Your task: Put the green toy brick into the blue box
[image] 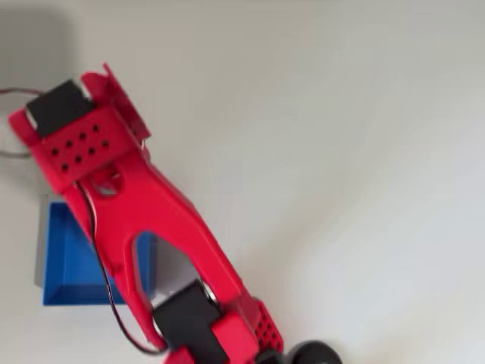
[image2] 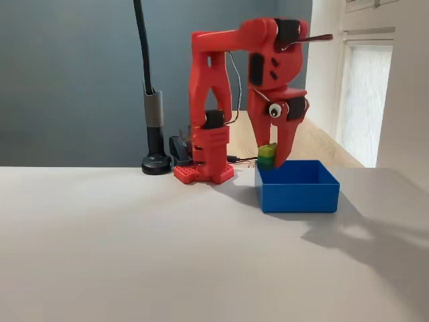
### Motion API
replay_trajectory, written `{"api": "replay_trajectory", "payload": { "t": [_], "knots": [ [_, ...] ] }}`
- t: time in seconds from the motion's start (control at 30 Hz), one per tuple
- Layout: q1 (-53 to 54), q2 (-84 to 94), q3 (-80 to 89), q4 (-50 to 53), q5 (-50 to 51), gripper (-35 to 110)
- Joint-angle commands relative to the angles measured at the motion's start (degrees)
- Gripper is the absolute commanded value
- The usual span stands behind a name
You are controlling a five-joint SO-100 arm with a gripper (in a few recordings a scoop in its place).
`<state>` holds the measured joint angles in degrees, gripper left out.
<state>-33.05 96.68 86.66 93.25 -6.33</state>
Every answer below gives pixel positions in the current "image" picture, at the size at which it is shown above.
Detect blue square tray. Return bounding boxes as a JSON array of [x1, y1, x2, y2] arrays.
[[41, 201, 158, 306]]

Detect black servo cable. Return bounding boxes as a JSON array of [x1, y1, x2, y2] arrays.
[[74, 181, 170, 356]]

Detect white red arm wires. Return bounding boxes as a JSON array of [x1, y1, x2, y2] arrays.
[[0, 86, 45, 159]]

